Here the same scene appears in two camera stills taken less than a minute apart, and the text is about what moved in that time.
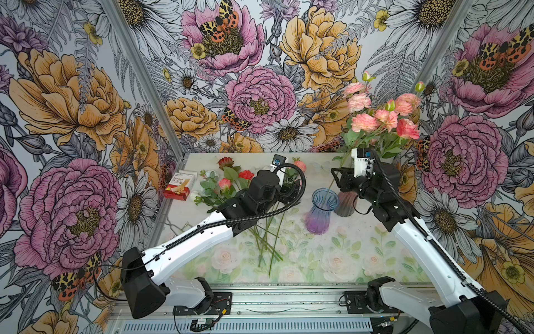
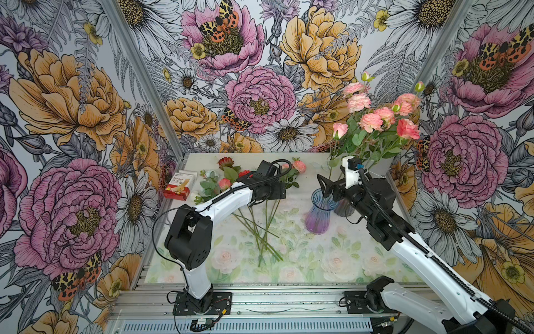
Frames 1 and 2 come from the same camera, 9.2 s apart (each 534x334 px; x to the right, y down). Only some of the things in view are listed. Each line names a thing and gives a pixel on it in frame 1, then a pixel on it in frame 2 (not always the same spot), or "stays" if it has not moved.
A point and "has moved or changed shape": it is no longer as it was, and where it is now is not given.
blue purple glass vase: (318, 218) stays
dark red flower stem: (226, 163) stays
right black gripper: (347, 176) to (339, 186)
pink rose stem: (361, 123) has moved or changed shape
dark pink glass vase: (345, 207) stays
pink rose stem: (407, 102) stays
